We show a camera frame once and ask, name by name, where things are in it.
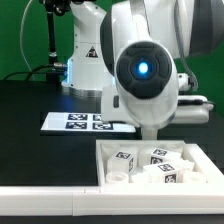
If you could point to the white marker base sheet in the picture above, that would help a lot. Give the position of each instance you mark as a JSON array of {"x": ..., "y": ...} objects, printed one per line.
[{"x": 82, "y": 122}]

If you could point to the white L-shaped corner fence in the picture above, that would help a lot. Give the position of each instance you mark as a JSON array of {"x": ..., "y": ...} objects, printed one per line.
[{"x": 113, "y": 199}]

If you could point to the black camera stand pole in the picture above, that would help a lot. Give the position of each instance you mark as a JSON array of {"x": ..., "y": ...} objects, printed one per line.
[{"x": 59, "y": 8}]

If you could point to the white square tabletop tray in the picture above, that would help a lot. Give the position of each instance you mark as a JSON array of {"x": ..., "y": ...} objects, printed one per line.
[{"x": 204, "y": 170}]

